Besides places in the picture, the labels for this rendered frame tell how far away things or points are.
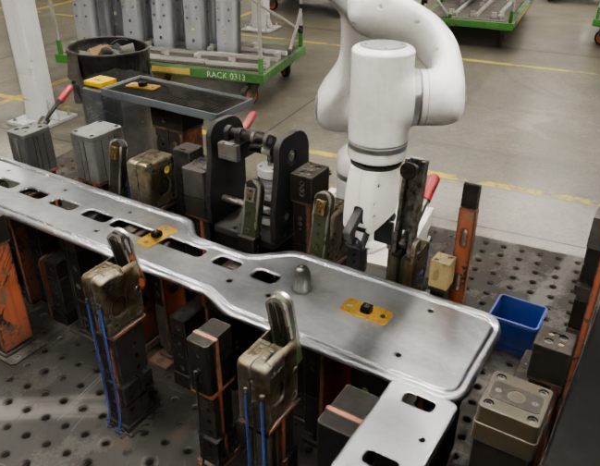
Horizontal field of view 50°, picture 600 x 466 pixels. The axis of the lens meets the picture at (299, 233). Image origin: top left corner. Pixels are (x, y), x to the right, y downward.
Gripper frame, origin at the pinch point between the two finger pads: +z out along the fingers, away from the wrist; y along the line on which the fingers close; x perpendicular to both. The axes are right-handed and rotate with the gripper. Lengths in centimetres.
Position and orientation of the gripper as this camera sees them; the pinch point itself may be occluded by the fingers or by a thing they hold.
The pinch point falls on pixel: (370, 250)
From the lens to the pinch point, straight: 100.1
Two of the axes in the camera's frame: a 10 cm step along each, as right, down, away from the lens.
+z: 0.0, 8.7, 5.0
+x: 8.5, 2.6, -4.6
